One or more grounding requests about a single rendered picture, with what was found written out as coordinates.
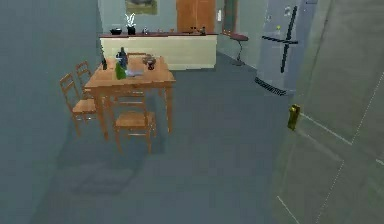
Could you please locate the grey fridge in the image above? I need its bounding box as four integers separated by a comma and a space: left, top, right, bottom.
254, 0, 319, 98

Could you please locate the black fridge handle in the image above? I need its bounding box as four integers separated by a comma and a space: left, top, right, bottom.
286, 5, 299, 42
280, 43, 290, 74

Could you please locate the grey room door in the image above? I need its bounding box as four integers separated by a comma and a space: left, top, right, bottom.
271, 0, 384, 224

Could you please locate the brown framed window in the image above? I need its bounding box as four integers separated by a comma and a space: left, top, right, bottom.
221, 0, 239, 37

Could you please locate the green bottle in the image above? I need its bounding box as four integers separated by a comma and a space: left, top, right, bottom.
115, 61, 127, 81

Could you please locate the orange wooden door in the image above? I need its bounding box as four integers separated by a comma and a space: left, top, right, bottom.
176, 0, 217, 34

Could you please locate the cream kitchen counter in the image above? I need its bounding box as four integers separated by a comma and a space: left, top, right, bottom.
98, 32, 219, 71

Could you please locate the white plant in black pot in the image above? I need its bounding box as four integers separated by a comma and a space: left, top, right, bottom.
124, 12, 137, 36

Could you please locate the wooden dining table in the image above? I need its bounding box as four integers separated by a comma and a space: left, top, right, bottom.
84, 55, 177, 142

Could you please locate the dark blue bottle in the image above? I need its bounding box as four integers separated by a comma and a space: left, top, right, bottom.
118, 46, 129, 70

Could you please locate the framed landscape picture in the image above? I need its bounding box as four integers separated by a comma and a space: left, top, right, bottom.
125, 0, 158, 16

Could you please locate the brass door handle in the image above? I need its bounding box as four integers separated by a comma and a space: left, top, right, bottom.
287, 104, 301, 132

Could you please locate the dark red side table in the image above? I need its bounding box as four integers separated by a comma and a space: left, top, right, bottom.
229, 32, 250, 67

